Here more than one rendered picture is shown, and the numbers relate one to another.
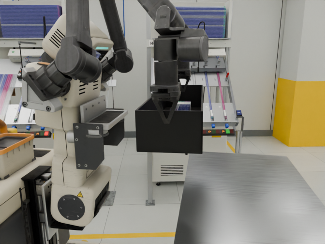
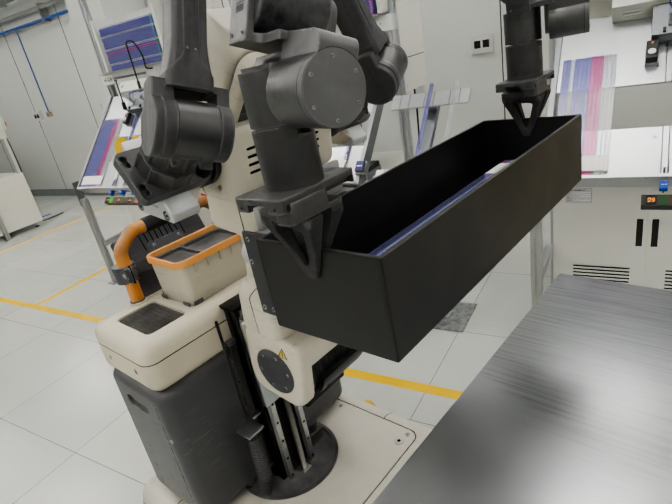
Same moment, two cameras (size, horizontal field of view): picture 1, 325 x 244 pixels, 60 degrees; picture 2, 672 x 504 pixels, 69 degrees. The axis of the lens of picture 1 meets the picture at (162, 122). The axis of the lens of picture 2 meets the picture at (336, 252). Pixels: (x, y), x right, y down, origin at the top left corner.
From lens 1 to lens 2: 0.46 m
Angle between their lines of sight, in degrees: 36
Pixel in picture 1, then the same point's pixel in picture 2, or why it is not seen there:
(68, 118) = (248, 217)
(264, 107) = not seen: outside the picture
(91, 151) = not seen: hidden behind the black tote
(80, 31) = (173, 59)
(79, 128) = (251, 241)
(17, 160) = (219, 274)
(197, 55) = (303, 117)
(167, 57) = (262, 122)
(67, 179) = (261, 325)
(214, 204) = (510, 453)
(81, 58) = (165, 124)
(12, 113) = not seen: hidden behind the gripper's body
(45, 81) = (144, 167)
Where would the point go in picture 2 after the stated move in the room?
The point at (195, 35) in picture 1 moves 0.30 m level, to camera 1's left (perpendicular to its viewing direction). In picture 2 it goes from (303, 50) to (80, 93)
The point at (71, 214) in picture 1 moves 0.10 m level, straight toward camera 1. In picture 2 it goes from (277, 382) to (260, 417)
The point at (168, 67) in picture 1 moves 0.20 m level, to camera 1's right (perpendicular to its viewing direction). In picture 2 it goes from (269, 145) to (504, 131)
